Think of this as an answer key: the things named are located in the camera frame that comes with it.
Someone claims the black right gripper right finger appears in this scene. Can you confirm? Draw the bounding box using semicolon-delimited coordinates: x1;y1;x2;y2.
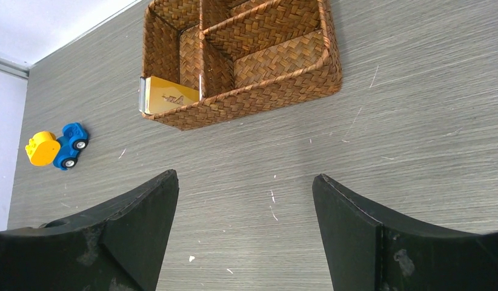
312;174;498;290

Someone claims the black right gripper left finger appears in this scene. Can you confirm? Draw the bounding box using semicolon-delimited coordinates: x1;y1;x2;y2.
0;170;179;290

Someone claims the gold credit card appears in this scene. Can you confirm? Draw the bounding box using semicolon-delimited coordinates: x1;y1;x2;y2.
145;76;200;115

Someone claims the silver credit card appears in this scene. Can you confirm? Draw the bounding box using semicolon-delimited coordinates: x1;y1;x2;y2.
138;77;146;113

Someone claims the blue toy car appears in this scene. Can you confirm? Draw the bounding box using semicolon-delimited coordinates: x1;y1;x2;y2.
53;122;89;170

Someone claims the yellow toy block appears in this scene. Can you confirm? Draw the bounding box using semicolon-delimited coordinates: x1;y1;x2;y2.
25;131;61;166

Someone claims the woven wicker divided basket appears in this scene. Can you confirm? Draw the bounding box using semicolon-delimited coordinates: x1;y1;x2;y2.
141;1;342;130

